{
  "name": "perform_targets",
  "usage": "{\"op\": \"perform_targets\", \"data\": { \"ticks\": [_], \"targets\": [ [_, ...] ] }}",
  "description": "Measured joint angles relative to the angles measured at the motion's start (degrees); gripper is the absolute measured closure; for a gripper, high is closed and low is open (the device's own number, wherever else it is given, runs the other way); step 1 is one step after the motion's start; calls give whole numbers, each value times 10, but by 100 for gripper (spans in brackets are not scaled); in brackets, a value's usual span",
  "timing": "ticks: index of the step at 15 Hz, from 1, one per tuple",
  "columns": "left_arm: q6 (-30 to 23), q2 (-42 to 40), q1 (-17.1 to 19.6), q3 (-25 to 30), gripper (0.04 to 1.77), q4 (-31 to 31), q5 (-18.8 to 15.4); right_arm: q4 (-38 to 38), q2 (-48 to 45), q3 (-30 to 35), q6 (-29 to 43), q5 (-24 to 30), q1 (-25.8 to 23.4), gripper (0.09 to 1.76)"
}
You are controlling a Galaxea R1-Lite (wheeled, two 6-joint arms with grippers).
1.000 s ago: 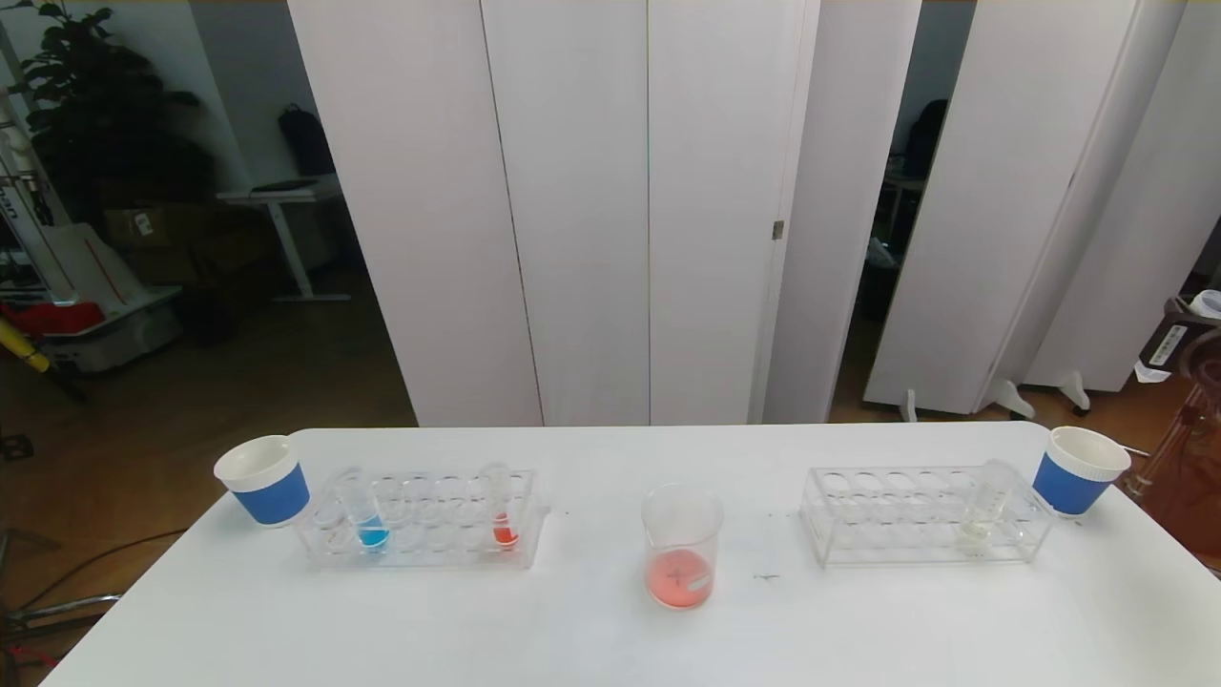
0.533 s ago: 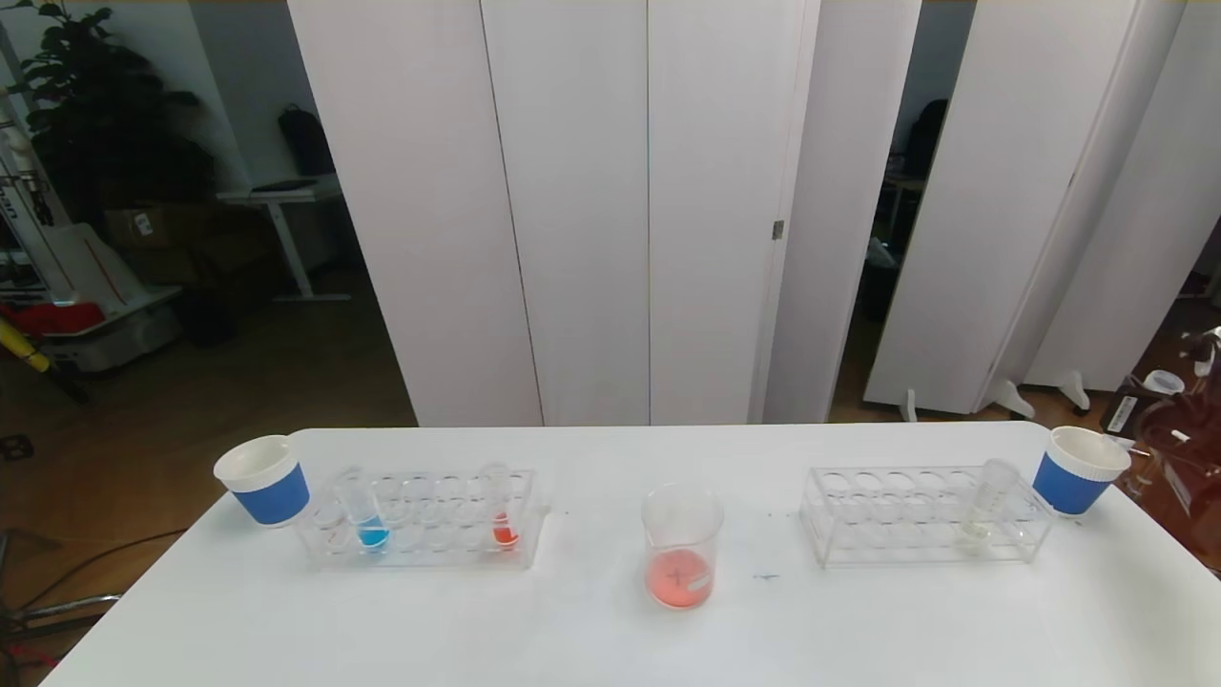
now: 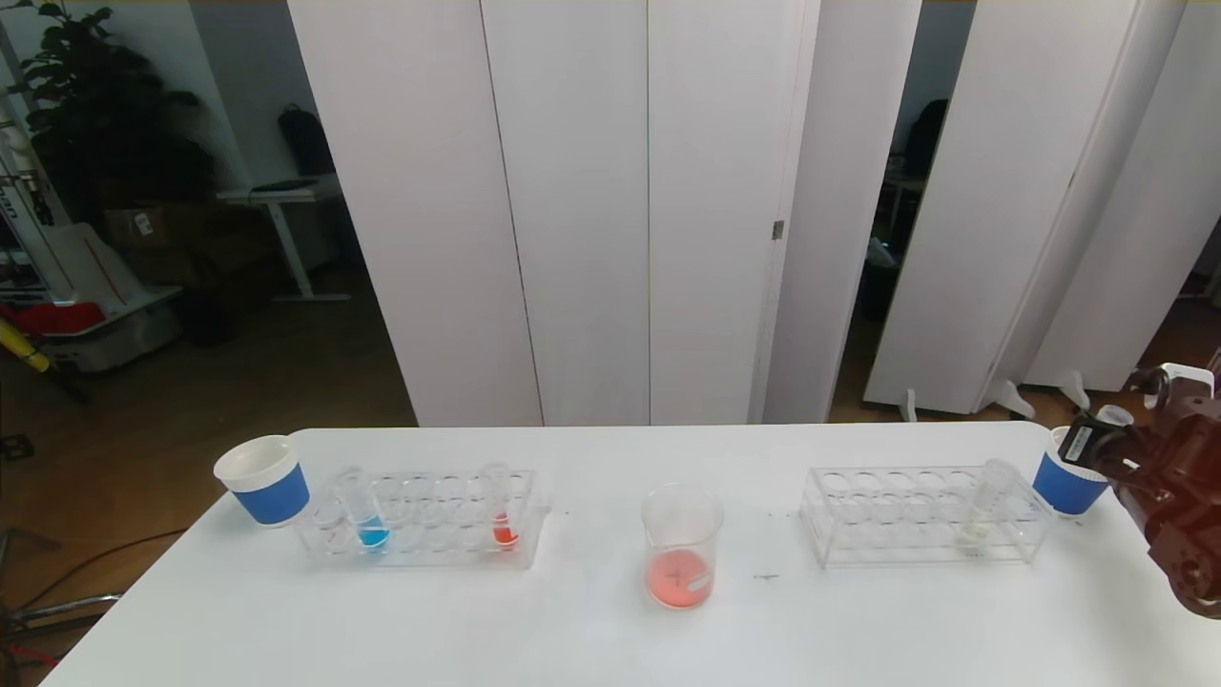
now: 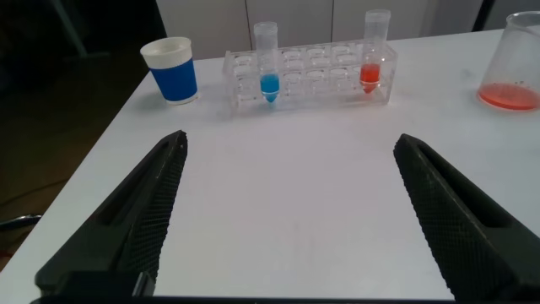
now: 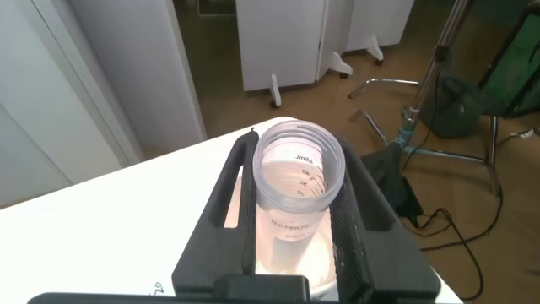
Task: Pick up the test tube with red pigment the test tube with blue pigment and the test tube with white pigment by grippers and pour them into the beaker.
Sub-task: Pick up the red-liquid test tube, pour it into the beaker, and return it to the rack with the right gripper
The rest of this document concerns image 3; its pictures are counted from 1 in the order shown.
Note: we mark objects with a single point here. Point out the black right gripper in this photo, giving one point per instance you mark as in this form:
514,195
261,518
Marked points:
1084,443

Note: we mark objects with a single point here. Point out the clear plastic test tube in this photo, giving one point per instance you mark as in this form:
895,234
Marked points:
1114,416

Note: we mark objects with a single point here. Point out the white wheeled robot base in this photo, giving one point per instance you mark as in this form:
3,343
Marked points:
114,334

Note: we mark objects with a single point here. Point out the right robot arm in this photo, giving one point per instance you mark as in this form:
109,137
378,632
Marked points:
1192,553

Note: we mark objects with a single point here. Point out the yellow liquid test tube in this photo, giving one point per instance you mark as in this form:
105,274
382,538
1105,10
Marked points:
975,530

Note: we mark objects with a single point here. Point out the clear acrylic test tube rack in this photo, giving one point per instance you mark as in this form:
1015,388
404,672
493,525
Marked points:
429,544
916,539

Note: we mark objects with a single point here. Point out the clear glass beaker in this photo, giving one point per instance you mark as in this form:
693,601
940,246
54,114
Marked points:
679,577

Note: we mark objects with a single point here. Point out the red liquid test tube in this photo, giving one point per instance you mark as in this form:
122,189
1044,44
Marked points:
505,534

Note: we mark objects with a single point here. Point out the blue liquid test tube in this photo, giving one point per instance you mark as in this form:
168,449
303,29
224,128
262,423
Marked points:
372,536

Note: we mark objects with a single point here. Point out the blue white paper cup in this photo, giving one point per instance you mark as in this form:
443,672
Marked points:
1064,489
272,494

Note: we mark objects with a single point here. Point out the white folding partition screen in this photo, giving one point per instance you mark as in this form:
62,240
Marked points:
572,191
1002,143

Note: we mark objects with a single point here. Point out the black office chair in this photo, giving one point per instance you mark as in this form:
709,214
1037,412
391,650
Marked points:
923,138

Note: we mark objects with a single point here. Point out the black backpack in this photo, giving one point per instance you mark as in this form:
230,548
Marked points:
305,143

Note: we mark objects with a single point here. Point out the white standing desk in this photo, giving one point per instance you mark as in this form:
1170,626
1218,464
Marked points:
272,196

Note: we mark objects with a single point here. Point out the brown cardboard box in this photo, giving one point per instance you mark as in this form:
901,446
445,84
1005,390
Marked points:
143,229

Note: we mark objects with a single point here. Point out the grey metal floor stand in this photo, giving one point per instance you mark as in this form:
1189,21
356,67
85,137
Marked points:
76,607

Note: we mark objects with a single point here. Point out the dark green potted plant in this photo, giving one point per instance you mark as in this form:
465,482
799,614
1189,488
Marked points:
105,124

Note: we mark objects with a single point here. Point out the black floor power strip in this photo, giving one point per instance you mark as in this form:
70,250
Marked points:
17,448

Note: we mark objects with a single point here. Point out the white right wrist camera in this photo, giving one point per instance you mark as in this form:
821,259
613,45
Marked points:
1188,380

